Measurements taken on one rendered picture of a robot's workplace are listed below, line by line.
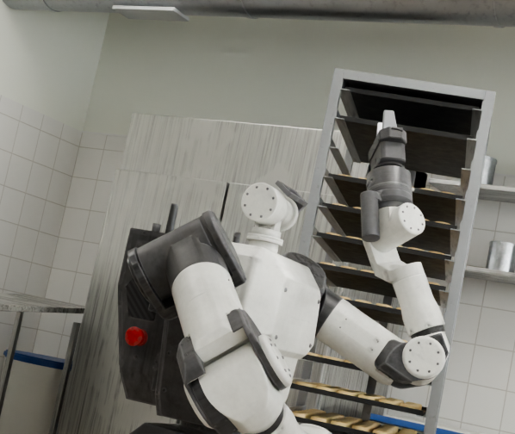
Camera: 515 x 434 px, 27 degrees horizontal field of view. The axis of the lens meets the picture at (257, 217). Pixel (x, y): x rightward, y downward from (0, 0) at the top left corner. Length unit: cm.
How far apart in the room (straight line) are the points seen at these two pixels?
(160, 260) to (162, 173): 400
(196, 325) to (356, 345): 60
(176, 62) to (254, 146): 161
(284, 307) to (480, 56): 439
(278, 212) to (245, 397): 48
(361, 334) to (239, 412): 62
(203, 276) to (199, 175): 397
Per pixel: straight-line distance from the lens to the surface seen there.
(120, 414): 549
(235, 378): 143
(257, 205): 182
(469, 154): 341
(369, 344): 201
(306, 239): 318
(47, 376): 628
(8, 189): 663
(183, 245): 161
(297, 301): 181
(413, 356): 199
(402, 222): 204
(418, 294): 204
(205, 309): 148
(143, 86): 694
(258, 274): 172
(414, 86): 325
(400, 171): 212
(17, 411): 634
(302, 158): 525
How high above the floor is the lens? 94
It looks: 7 degrees up
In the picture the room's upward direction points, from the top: 12 degrees clockwise
